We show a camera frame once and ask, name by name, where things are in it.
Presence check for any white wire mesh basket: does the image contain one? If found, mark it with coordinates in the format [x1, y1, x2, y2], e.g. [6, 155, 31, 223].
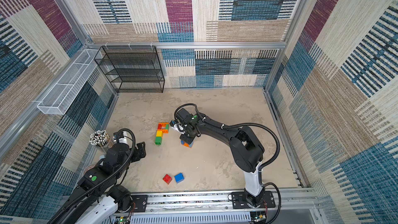
[37, 49, 98, 115]

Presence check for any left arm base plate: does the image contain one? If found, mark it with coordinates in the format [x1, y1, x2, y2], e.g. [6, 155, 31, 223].
[130, 195, 148, 214]

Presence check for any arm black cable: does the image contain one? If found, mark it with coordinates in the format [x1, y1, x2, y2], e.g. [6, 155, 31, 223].
[174, 103, 282, 224]
[48, 128, 136, 224]

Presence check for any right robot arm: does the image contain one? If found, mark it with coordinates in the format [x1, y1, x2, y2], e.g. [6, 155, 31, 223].
[175, 108, 264, 208]

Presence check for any dark green lego brick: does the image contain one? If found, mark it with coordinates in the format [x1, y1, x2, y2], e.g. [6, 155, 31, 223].
[155, 136, 163, 145]

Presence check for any black wire mesh shelf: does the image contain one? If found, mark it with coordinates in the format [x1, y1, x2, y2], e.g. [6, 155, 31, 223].
[94, 46, 165, 93]

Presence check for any circuit board with leds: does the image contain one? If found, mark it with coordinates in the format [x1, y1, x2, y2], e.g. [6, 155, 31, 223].
[249, 212, 267, 224]

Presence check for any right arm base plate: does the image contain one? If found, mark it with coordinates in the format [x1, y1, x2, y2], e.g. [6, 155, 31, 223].
[228, 190, 276, 209]

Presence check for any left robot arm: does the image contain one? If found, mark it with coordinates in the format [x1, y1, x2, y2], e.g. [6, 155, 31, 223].
[49, 142, 146, 224]

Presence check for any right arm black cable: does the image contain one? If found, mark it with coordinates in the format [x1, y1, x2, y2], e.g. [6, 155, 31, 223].
[174, 103, 282, 224]

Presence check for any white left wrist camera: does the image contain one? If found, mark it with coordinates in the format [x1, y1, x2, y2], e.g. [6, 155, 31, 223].
[119, 131, 128, 144]

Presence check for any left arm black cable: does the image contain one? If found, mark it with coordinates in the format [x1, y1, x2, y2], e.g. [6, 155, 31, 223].
[48, 128, 136, 224]

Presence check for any white cable duct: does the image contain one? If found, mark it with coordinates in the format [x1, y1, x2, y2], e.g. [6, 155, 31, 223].
[130, 212, 251, 224]

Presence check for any cup of pens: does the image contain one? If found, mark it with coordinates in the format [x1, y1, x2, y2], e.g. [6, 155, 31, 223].
[89, 130, 111, 149]

